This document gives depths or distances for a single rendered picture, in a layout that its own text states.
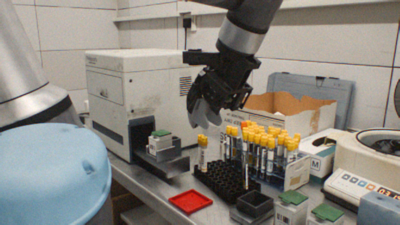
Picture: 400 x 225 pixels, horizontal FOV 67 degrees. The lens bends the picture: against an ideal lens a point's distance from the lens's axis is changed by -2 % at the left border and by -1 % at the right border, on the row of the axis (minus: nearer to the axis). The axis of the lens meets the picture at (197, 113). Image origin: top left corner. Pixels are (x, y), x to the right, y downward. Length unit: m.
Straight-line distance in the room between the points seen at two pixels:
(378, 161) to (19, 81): 0.64
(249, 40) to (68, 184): 0.36
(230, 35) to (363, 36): 0.63
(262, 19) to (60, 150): 0.35
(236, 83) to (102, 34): 1.75
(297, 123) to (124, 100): 0.47
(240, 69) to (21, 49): 0.32
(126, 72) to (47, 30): 1.33
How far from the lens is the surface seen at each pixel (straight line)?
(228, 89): 0.54
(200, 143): 0.74
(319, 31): 1.14
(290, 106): 1.13
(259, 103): 1.10
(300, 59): 1.17
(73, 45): 2.14
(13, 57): 0.39
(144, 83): 0.84
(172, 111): 0.91
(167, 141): 0.78
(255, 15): 0.49
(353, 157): 0.74
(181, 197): 0.69
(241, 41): 0.51
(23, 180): 0.26
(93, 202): 0.28
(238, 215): 0.62
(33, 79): 0.40
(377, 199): 0.57
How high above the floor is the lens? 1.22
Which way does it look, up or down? 14 degrees down
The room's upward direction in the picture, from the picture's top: straight up
